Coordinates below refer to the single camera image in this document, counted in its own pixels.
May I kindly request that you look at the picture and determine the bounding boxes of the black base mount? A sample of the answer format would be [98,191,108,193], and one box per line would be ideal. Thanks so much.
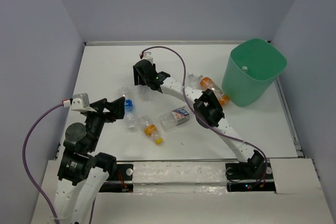
[225,162,276,193]
[99,163,134,193]

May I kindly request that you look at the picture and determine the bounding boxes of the yellow cap orange label bottle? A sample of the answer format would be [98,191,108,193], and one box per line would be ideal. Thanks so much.
[138,115,163,145]

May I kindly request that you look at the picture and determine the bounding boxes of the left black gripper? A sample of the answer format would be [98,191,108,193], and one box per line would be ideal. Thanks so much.
[85,95,125,150]

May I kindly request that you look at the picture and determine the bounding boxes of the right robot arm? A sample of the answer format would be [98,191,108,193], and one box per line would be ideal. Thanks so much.
[133,59,267,180]

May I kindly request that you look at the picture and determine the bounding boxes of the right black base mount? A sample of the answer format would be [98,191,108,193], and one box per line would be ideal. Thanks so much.
[225,162,276,193]

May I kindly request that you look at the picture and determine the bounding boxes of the white blue label bottle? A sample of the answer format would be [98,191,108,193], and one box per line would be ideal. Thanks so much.
[159,106,191,131]

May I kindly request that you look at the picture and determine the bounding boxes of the white foam strip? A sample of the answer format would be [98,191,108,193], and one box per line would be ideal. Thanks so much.
[132,161,227,195]

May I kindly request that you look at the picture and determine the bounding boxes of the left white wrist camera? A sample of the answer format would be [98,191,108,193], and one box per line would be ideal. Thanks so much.
[70,93,96,112]

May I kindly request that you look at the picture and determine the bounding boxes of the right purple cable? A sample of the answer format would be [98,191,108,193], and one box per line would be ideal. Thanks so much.
[140,46,268,185]

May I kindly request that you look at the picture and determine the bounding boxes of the clear crushed bottle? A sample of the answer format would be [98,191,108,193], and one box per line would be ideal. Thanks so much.
[186,73,202,90]

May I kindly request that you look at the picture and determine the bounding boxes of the clear ribbed bottle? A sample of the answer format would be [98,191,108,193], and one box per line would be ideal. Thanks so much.
[138,86,151,101]

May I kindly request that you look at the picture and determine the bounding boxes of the green plastic bin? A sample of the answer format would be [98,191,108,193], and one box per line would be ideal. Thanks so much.
[222,38,287,106]

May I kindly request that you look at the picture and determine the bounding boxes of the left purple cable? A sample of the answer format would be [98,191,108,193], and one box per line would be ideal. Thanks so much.
[23,99,71,220]

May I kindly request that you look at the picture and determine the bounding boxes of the purple cable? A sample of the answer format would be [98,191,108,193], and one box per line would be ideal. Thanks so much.
[23,99,71,220]
[140,46,268,185]

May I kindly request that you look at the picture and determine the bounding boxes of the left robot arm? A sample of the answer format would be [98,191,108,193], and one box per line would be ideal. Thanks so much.
[53,93,125,223]

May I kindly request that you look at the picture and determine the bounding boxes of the blue label clear bottle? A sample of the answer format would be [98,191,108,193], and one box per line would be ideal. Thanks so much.
[119,87,137,132]

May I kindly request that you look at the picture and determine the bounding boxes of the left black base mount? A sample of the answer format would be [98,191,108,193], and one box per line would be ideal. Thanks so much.
[99,163,134,193]

